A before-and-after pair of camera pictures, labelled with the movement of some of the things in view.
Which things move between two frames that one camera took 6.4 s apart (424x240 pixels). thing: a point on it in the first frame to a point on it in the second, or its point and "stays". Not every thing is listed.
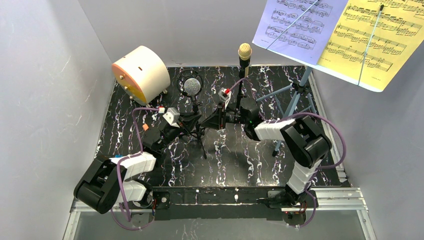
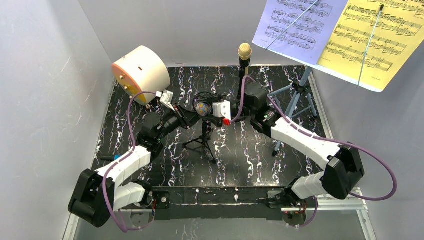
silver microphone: [190, 83] to [204, 109]
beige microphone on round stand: [245, 51] stays
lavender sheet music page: [309, 37] stays
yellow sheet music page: [400, 31] stays
